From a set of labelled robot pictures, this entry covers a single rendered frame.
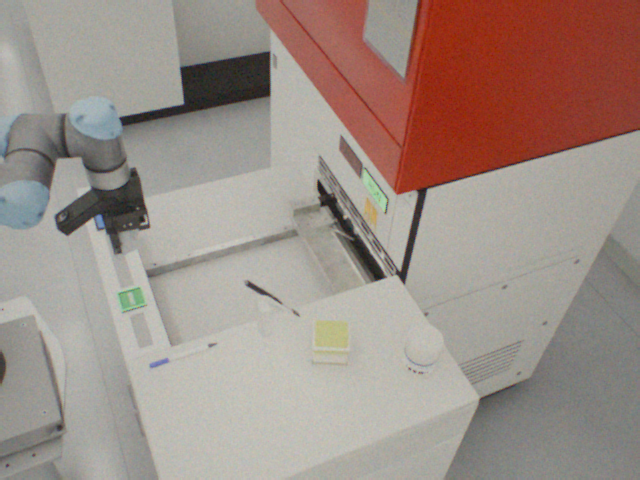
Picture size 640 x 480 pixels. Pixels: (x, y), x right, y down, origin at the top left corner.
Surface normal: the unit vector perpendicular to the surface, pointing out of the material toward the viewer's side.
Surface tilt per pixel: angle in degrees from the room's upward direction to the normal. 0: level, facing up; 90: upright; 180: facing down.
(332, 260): 0
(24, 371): 2
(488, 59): 90
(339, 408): 0
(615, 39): 90
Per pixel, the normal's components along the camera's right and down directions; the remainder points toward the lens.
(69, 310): 0.06, -0.69
